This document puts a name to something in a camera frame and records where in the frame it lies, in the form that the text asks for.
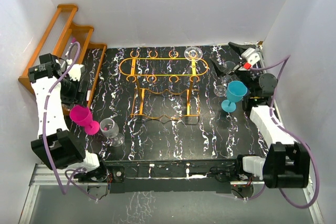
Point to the gold metal wine glass rack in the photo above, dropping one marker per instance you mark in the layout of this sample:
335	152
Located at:
129	68

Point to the pink plastic wine glass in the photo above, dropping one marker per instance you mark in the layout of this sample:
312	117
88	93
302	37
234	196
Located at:
82	116

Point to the teal plastic wine glass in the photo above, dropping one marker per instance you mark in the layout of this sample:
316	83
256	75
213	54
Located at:
235	92

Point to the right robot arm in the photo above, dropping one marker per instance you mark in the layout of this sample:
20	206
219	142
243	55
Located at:
287	163

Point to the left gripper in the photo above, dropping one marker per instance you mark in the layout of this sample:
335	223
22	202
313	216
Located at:
80	96

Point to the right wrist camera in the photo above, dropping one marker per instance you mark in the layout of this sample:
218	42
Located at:
251	57

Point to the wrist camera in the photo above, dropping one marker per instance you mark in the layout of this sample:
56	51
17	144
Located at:
75	72
251	57

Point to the pink capped marker pen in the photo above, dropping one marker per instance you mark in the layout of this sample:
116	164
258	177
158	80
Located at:
70	46

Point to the clear large wine glass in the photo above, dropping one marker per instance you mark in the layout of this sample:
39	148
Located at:
193	55

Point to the red white small box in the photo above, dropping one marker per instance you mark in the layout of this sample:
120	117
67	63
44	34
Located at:
88	95

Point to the clear champagne flute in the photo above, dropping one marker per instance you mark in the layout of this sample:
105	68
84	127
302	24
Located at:
220	90

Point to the clear short wine glass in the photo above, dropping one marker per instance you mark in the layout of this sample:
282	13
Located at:
110	130

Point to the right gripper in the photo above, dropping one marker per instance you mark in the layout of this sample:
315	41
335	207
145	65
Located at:
221	71

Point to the aluminium base frame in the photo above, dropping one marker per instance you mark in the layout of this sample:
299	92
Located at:
160	200

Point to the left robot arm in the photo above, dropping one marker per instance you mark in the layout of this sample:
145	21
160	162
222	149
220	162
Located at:
57	84

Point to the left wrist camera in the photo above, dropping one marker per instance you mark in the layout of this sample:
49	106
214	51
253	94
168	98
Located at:
75	72

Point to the orange wooden stepped shelf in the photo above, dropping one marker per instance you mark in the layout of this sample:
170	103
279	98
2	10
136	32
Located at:
56	40

